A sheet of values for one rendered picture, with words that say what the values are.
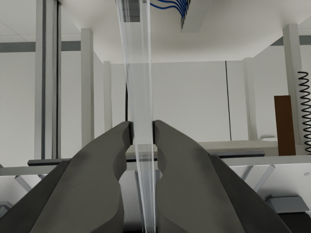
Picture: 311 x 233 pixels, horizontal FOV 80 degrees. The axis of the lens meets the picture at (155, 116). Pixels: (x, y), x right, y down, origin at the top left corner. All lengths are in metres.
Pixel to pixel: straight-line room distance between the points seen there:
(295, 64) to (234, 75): 1.42
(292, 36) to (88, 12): 0.61
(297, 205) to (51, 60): 0.50
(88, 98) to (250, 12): 0.53
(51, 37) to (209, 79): 1.70
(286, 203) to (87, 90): 0.52
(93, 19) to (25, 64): 1.78
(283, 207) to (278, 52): 2.22
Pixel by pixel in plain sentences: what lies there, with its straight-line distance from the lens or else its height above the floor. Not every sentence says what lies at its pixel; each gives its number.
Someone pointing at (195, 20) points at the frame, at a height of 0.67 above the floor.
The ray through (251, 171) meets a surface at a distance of 0.22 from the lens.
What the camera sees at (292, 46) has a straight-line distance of 0.76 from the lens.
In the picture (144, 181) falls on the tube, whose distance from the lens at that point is 0.18.
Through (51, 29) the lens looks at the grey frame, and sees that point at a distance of 0.53.
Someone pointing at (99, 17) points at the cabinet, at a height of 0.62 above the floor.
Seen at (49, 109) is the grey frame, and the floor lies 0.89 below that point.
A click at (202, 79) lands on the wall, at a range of 2.01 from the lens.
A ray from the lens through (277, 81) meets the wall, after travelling 2.33.
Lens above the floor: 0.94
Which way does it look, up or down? 4 degrees down
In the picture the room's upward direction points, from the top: 178 degrees clockwise
